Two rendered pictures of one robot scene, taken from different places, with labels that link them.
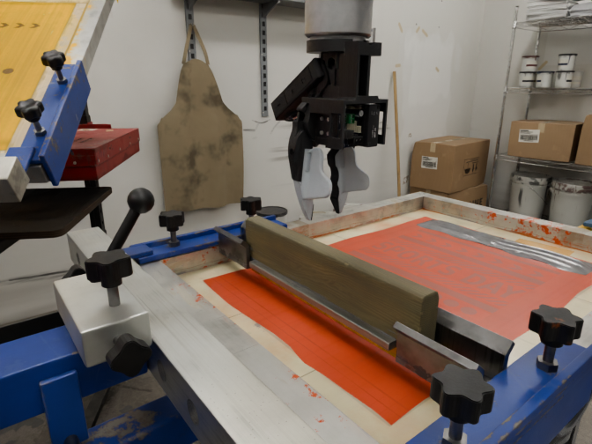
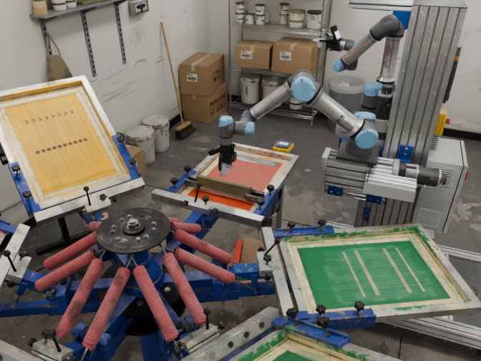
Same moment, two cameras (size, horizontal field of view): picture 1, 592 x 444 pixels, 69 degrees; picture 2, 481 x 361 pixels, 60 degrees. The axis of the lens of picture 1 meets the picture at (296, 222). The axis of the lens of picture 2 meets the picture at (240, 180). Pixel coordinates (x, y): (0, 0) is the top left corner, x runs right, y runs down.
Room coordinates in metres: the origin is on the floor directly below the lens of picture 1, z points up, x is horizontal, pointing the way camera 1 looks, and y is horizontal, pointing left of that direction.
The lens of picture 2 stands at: (-1.35, 0.90, 2.38)
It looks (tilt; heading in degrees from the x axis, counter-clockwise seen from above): 32 degrees down; 331
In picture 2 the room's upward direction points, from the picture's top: straight up
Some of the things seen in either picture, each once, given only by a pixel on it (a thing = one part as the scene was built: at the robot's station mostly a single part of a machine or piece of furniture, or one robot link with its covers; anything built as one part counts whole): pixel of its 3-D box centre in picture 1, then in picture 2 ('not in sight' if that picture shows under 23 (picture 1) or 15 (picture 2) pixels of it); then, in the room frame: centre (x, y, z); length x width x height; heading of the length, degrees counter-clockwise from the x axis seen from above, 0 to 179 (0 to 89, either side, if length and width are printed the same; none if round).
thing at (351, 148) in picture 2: not in sight; (360, 142); (0.18, -0.72, 1.31); 0.15 x 0.15 x 0.10
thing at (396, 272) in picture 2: not in sight; (341, 258); (-0.30, -0.21, 1.05); 1.08 x 0.61 x 0.23; 68
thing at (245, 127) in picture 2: not in sight; (244, 127); (0.48, -0.14, 1.41); 0.11 x 0.11 x 0.08; 53
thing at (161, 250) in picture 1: (216, 248); (182, 184); (0.76, 0.15, 0.98); 0.30 x 0.05 x 0.07; 128
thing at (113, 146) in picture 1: (52, 150); not in sight; (1.45, 0.81, 1.06); 0.61 x 0.46 x 0.12; 8
